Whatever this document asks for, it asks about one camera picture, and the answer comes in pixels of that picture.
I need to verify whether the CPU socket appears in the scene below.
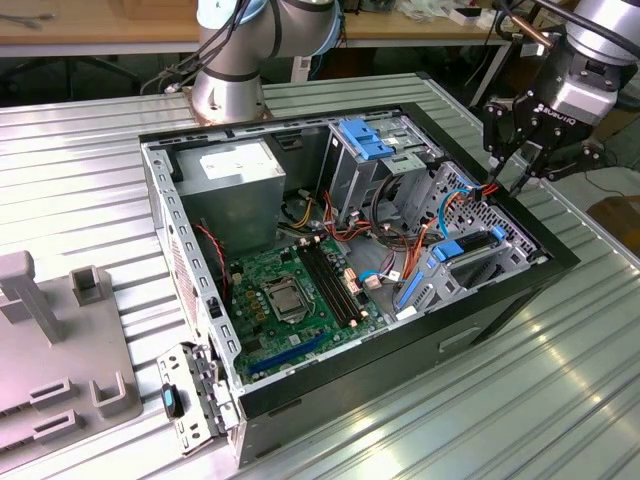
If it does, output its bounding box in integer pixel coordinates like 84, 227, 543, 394
262, 278, 310, 325

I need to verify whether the black RAM slot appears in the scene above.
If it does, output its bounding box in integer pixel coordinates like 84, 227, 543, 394
298, 244, 347, 330
320, 239, 370, 324
306, 243, 355, 328
313, 241, 362, 326

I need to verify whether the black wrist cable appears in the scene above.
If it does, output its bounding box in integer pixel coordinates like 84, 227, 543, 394
492, 0, 640, 49

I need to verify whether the yellow wire bundle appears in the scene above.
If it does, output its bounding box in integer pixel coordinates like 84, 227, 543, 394
283, 197, 317, 231

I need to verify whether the white box black top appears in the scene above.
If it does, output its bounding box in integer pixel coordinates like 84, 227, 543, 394
449, 5, 484, 26

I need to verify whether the orange power wire black plug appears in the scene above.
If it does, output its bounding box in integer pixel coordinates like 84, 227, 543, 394
399, 182, 500, 291

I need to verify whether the blue expansion slot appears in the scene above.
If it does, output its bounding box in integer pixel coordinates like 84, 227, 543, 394
248, 334, 326, 376

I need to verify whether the silver disk bay cage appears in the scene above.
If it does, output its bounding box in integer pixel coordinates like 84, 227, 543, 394
392, 159, 549, 321

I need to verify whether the wooden desk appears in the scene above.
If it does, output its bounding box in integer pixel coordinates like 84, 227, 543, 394
0, 0, 566, 51

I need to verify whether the blue drive cage latch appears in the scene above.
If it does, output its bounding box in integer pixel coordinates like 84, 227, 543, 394
338, 118, 399, 162

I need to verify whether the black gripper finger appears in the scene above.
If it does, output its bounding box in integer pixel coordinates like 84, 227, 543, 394
510, 142, 606, 196
483, 97, 521, 190

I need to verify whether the blue data wire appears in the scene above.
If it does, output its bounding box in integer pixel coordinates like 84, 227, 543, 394
433, 172, 479, 240

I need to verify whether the silver power supply box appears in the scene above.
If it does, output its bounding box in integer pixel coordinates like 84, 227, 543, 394
174, 139, 287, 261

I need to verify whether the silver slot retention bracket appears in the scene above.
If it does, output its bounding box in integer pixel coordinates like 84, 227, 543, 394
155, 342, 241, 456

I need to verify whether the red black twisted fan wire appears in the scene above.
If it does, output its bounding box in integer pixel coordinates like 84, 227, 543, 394
193, 222, 232, 301

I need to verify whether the blue black bracket latch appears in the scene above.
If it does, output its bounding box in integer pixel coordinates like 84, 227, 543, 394
159, 383, 185, 419

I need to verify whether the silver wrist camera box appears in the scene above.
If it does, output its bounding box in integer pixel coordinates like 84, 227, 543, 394
552, 77, 624, 127

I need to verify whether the open black PC case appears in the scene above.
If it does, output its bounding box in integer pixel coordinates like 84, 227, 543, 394
137, 101, 582, 469

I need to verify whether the brown square base plate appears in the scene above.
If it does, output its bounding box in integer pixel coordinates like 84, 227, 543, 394
182, 84, 275, 126

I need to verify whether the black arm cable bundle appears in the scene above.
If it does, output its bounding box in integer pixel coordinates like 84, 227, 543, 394
139, 0, 281, 97

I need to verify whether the grey parts rack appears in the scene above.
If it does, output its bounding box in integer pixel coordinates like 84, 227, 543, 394
0, 249, 145, 451

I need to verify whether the orange red wire bundle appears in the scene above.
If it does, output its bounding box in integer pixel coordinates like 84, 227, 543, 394
322, 189, 376, 249

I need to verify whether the silver CPU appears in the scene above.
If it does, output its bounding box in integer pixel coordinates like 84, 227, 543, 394
272, 289, 301, 317

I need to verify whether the black sleeved cable bundle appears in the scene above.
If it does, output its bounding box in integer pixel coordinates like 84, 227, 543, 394
369, 172, 429, 249

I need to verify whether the silver optical drive cage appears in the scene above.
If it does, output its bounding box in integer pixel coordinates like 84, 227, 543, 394
317, 119, 404, 229

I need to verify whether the hard disk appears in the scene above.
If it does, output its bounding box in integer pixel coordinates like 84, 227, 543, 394
394, 225, 507, 314

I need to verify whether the green motherboard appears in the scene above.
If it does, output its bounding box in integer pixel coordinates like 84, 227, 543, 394
229, 237, 391, 381

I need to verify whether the brown cardboard box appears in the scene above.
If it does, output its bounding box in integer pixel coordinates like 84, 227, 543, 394
587, 194, 640, 241

